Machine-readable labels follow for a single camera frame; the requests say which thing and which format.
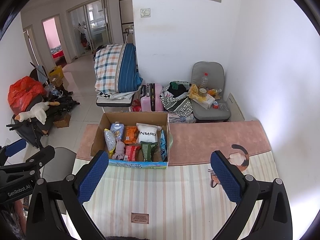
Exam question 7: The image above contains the mauve cloth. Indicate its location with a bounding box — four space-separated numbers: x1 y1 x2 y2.
112 141 126 160

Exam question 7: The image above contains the silver yellow scrub sponge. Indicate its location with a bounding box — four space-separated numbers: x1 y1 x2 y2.
104 128 117 156

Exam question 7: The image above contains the red noodle packet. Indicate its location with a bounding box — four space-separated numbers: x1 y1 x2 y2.
124 145 140 161

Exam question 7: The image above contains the blue tissue pack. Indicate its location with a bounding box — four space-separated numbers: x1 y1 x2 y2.
110 121 125 141

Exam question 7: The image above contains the orange snack bag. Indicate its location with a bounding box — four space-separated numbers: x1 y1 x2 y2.
124 126 139 144

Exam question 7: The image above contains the green snack bag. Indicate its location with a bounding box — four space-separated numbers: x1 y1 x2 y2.
140 141 158 162

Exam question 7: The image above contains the white NMAX sock pack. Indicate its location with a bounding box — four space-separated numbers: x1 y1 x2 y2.
136 123 162 144

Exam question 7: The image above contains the light blue snack stick packet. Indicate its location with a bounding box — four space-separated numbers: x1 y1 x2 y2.
160 130 167 161

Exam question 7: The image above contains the grey round cushion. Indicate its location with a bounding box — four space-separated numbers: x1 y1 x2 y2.
42 147 76 182

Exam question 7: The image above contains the white goose plush toy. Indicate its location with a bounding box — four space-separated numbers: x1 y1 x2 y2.
14 102 60 125

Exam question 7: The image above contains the red plastic bag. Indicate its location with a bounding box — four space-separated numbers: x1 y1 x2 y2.
8 76 47 115

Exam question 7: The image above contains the milk carton cardboard box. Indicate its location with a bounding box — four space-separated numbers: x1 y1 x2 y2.
91 112 173 169

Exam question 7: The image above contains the small cardboard box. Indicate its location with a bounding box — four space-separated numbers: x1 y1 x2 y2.
49 65 64 87

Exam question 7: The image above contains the grey floor chair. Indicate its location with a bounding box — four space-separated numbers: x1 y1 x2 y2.
191 61 231 122

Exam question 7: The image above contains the yellow plastic wrapped package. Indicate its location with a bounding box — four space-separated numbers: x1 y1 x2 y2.
188 84 215 109

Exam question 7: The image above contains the clear plastic bottle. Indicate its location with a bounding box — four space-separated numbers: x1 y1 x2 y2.
199 73 208 89

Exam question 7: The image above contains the black white patterned bag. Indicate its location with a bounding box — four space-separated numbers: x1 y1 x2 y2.
159 81 193 117

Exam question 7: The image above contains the pink suitcase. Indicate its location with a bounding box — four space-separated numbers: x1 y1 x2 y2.
140 83 164 112

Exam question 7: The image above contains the plaid blue folded quilt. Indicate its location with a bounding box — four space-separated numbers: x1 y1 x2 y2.
94 43 143 94

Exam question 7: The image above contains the wall switch plate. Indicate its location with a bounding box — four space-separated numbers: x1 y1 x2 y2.
140 8 151 18

